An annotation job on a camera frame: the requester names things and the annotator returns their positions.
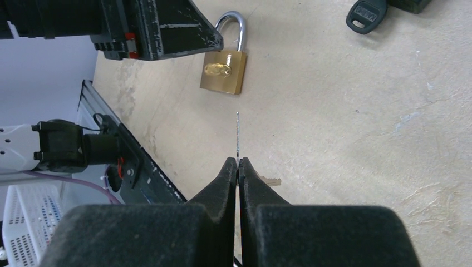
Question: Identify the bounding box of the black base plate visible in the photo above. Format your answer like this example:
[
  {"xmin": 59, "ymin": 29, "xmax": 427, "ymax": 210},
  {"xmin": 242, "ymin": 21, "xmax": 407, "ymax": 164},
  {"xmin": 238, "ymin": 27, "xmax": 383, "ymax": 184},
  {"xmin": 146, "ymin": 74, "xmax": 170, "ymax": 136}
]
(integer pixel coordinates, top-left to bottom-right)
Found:
[{"xmin": 94, "ymin": 114, "xmax": 187, "ymax": 205}]

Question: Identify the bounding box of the large brass padlock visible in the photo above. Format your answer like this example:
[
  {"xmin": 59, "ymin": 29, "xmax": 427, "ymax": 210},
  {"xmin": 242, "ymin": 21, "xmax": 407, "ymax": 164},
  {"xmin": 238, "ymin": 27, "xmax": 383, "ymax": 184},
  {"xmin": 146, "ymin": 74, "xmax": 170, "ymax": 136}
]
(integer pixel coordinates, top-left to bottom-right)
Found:
[{"xmin": 200, "ymin": 11, "xmax": 247, "ymax": 95}]

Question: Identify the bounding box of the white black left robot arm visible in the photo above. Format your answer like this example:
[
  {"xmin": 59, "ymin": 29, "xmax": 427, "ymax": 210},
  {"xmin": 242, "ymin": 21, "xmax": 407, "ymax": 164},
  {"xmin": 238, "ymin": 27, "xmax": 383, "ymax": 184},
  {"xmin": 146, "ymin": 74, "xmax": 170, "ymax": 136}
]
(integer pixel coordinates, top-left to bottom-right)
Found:
[{"xmin": 1, "ymin": 1, "xmax": 224, "ymax": 173}]

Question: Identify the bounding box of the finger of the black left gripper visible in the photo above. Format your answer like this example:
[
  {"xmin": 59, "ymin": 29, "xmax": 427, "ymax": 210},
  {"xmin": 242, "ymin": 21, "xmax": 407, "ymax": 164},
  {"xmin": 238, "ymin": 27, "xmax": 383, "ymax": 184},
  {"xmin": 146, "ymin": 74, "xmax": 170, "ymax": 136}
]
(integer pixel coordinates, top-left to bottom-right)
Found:
[{"xmin": 136, "ymin": 0, "xmax": 224, "ymax": 61}]

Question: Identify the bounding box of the black-headed silver key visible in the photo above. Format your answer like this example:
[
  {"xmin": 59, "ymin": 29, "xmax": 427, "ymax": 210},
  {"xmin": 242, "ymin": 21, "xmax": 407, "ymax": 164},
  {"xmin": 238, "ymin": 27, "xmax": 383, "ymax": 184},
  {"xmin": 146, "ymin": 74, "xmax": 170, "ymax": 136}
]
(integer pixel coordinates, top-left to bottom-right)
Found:
[{"xmin": 346, "ymin": 0, "xmax": 388, "ymax": 35}]

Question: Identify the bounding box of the black padlock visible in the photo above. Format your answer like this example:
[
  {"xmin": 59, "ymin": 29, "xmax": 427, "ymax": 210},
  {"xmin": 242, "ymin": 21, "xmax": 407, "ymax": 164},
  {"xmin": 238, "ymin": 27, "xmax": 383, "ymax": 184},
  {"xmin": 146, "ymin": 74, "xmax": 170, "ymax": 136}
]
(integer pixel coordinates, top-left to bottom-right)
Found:
[{"xmin": 387, "ymin": 0, "xmax": 431, "ymax": 14}]

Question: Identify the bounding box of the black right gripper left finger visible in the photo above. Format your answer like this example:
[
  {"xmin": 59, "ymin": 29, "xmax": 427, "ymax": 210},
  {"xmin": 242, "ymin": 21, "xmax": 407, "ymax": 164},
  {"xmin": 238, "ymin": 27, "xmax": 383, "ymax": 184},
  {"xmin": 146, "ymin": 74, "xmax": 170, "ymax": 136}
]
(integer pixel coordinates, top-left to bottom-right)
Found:
[{"xmin": 40, "ymin": 157, "xmax": 237, "ymax": 266}]

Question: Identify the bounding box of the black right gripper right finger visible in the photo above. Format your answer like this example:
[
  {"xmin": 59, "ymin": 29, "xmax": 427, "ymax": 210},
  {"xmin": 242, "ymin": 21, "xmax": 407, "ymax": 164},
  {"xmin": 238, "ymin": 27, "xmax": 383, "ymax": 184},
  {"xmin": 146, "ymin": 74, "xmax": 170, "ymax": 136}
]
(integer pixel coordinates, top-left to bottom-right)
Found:
[{"xmin": 239, "ymin": 157, "xmax": 420, "ymax": 266}]

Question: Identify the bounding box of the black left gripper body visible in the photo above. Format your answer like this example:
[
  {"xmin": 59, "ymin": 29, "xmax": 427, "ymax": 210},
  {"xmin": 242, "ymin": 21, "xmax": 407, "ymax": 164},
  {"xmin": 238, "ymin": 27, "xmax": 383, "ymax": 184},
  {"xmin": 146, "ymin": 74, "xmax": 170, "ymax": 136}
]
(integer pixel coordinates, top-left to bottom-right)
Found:
[{"xmin": 1, "ymin": 1, "xmax": 151, "ymax": 61}]

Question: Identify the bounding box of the white perforated plastic basket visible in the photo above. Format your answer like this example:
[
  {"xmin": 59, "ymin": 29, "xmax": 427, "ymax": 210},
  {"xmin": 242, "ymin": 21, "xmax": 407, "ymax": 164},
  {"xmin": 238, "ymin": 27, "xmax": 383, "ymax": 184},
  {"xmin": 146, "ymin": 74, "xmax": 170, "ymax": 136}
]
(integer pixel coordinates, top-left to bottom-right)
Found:
[{"xmin": 2, "ymin": 184, "xmax": 63, "ymax": 266}]

